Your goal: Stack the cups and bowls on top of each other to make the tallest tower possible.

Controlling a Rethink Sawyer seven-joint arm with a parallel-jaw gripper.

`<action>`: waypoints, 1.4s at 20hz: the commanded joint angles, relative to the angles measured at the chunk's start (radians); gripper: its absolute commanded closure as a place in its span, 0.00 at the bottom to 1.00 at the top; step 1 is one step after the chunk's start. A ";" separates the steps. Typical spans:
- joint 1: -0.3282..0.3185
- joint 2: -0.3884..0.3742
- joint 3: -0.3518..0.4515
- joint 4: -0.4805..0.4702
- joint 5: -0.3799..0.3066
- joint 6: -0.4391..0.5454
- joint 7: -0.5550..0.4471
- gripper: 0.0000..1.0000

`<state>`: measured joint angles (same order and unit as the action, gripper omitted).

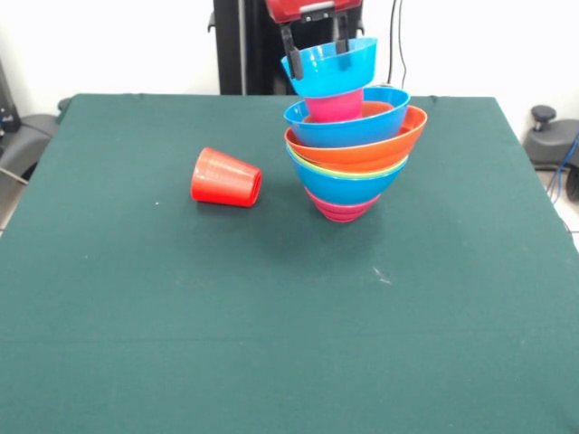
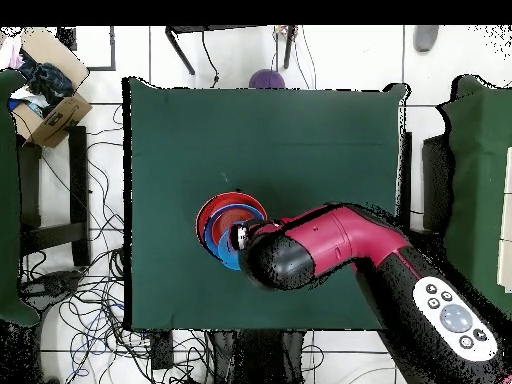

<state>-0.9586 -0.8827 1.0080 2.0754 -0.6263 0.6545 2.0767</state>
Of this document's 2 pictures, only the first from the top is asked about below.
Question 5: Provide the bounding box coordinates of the black stand base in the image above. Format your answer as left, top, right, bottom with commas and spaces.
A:
524, 104, 579, 171
0, 112, 60, 175

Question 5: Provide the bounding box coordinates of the pink plastic bowl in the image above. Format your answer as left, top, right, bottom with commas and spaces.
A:
305, 187, 384, 224

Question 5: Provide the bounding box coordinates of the small blue flat-bottomed bowl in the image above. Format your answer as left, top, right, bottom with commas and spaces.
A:
280, 37, 379, 98

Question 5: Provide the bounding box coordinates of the dark green tablecloth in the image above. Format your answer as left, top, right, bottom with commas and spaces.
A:
0, 92, 579, 434

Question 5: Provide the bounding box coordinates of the small orange flat-bottomed bowl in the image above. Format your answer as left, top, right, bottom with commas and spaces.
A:
301, 100, 394, 124

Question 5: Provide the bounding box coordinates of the black wall cable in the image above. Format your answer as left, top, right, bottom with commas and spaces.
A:
379, 0, 409, 90

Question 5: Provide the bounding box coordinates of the large blue plastic bowl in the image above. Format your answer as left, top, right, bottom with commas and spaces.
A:
285, 151, 411, 207
283, 86, 412, 148

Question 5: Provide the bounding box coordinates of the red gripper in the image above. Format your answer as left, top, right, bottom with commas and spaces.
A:
265, 0, 364, 82

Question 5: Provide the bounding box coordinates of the red plastic cup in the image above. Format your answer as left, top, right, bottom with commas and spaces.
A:
190, 146, 263, 209

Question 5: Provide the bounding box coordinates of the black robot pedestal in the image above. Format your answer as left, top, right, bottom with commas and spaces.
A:
207, 0, 365, 97

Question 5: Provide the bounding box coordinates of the blue cable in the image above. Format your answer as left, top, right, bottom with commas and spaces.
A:
548, 135, 579, 201

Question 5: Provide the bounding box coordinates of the large orange plastic bowl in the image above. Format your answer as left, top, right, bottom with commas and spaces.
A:
283, 104, 429, 172

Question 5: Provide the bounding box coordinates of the pink plastic cup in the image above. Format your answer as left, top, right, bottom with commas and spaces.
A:
304, 87, 365, 124

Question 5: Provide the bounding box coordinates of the green plastic bowl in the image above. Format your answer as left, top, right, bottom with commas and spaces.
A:
289, 151, 410, 178

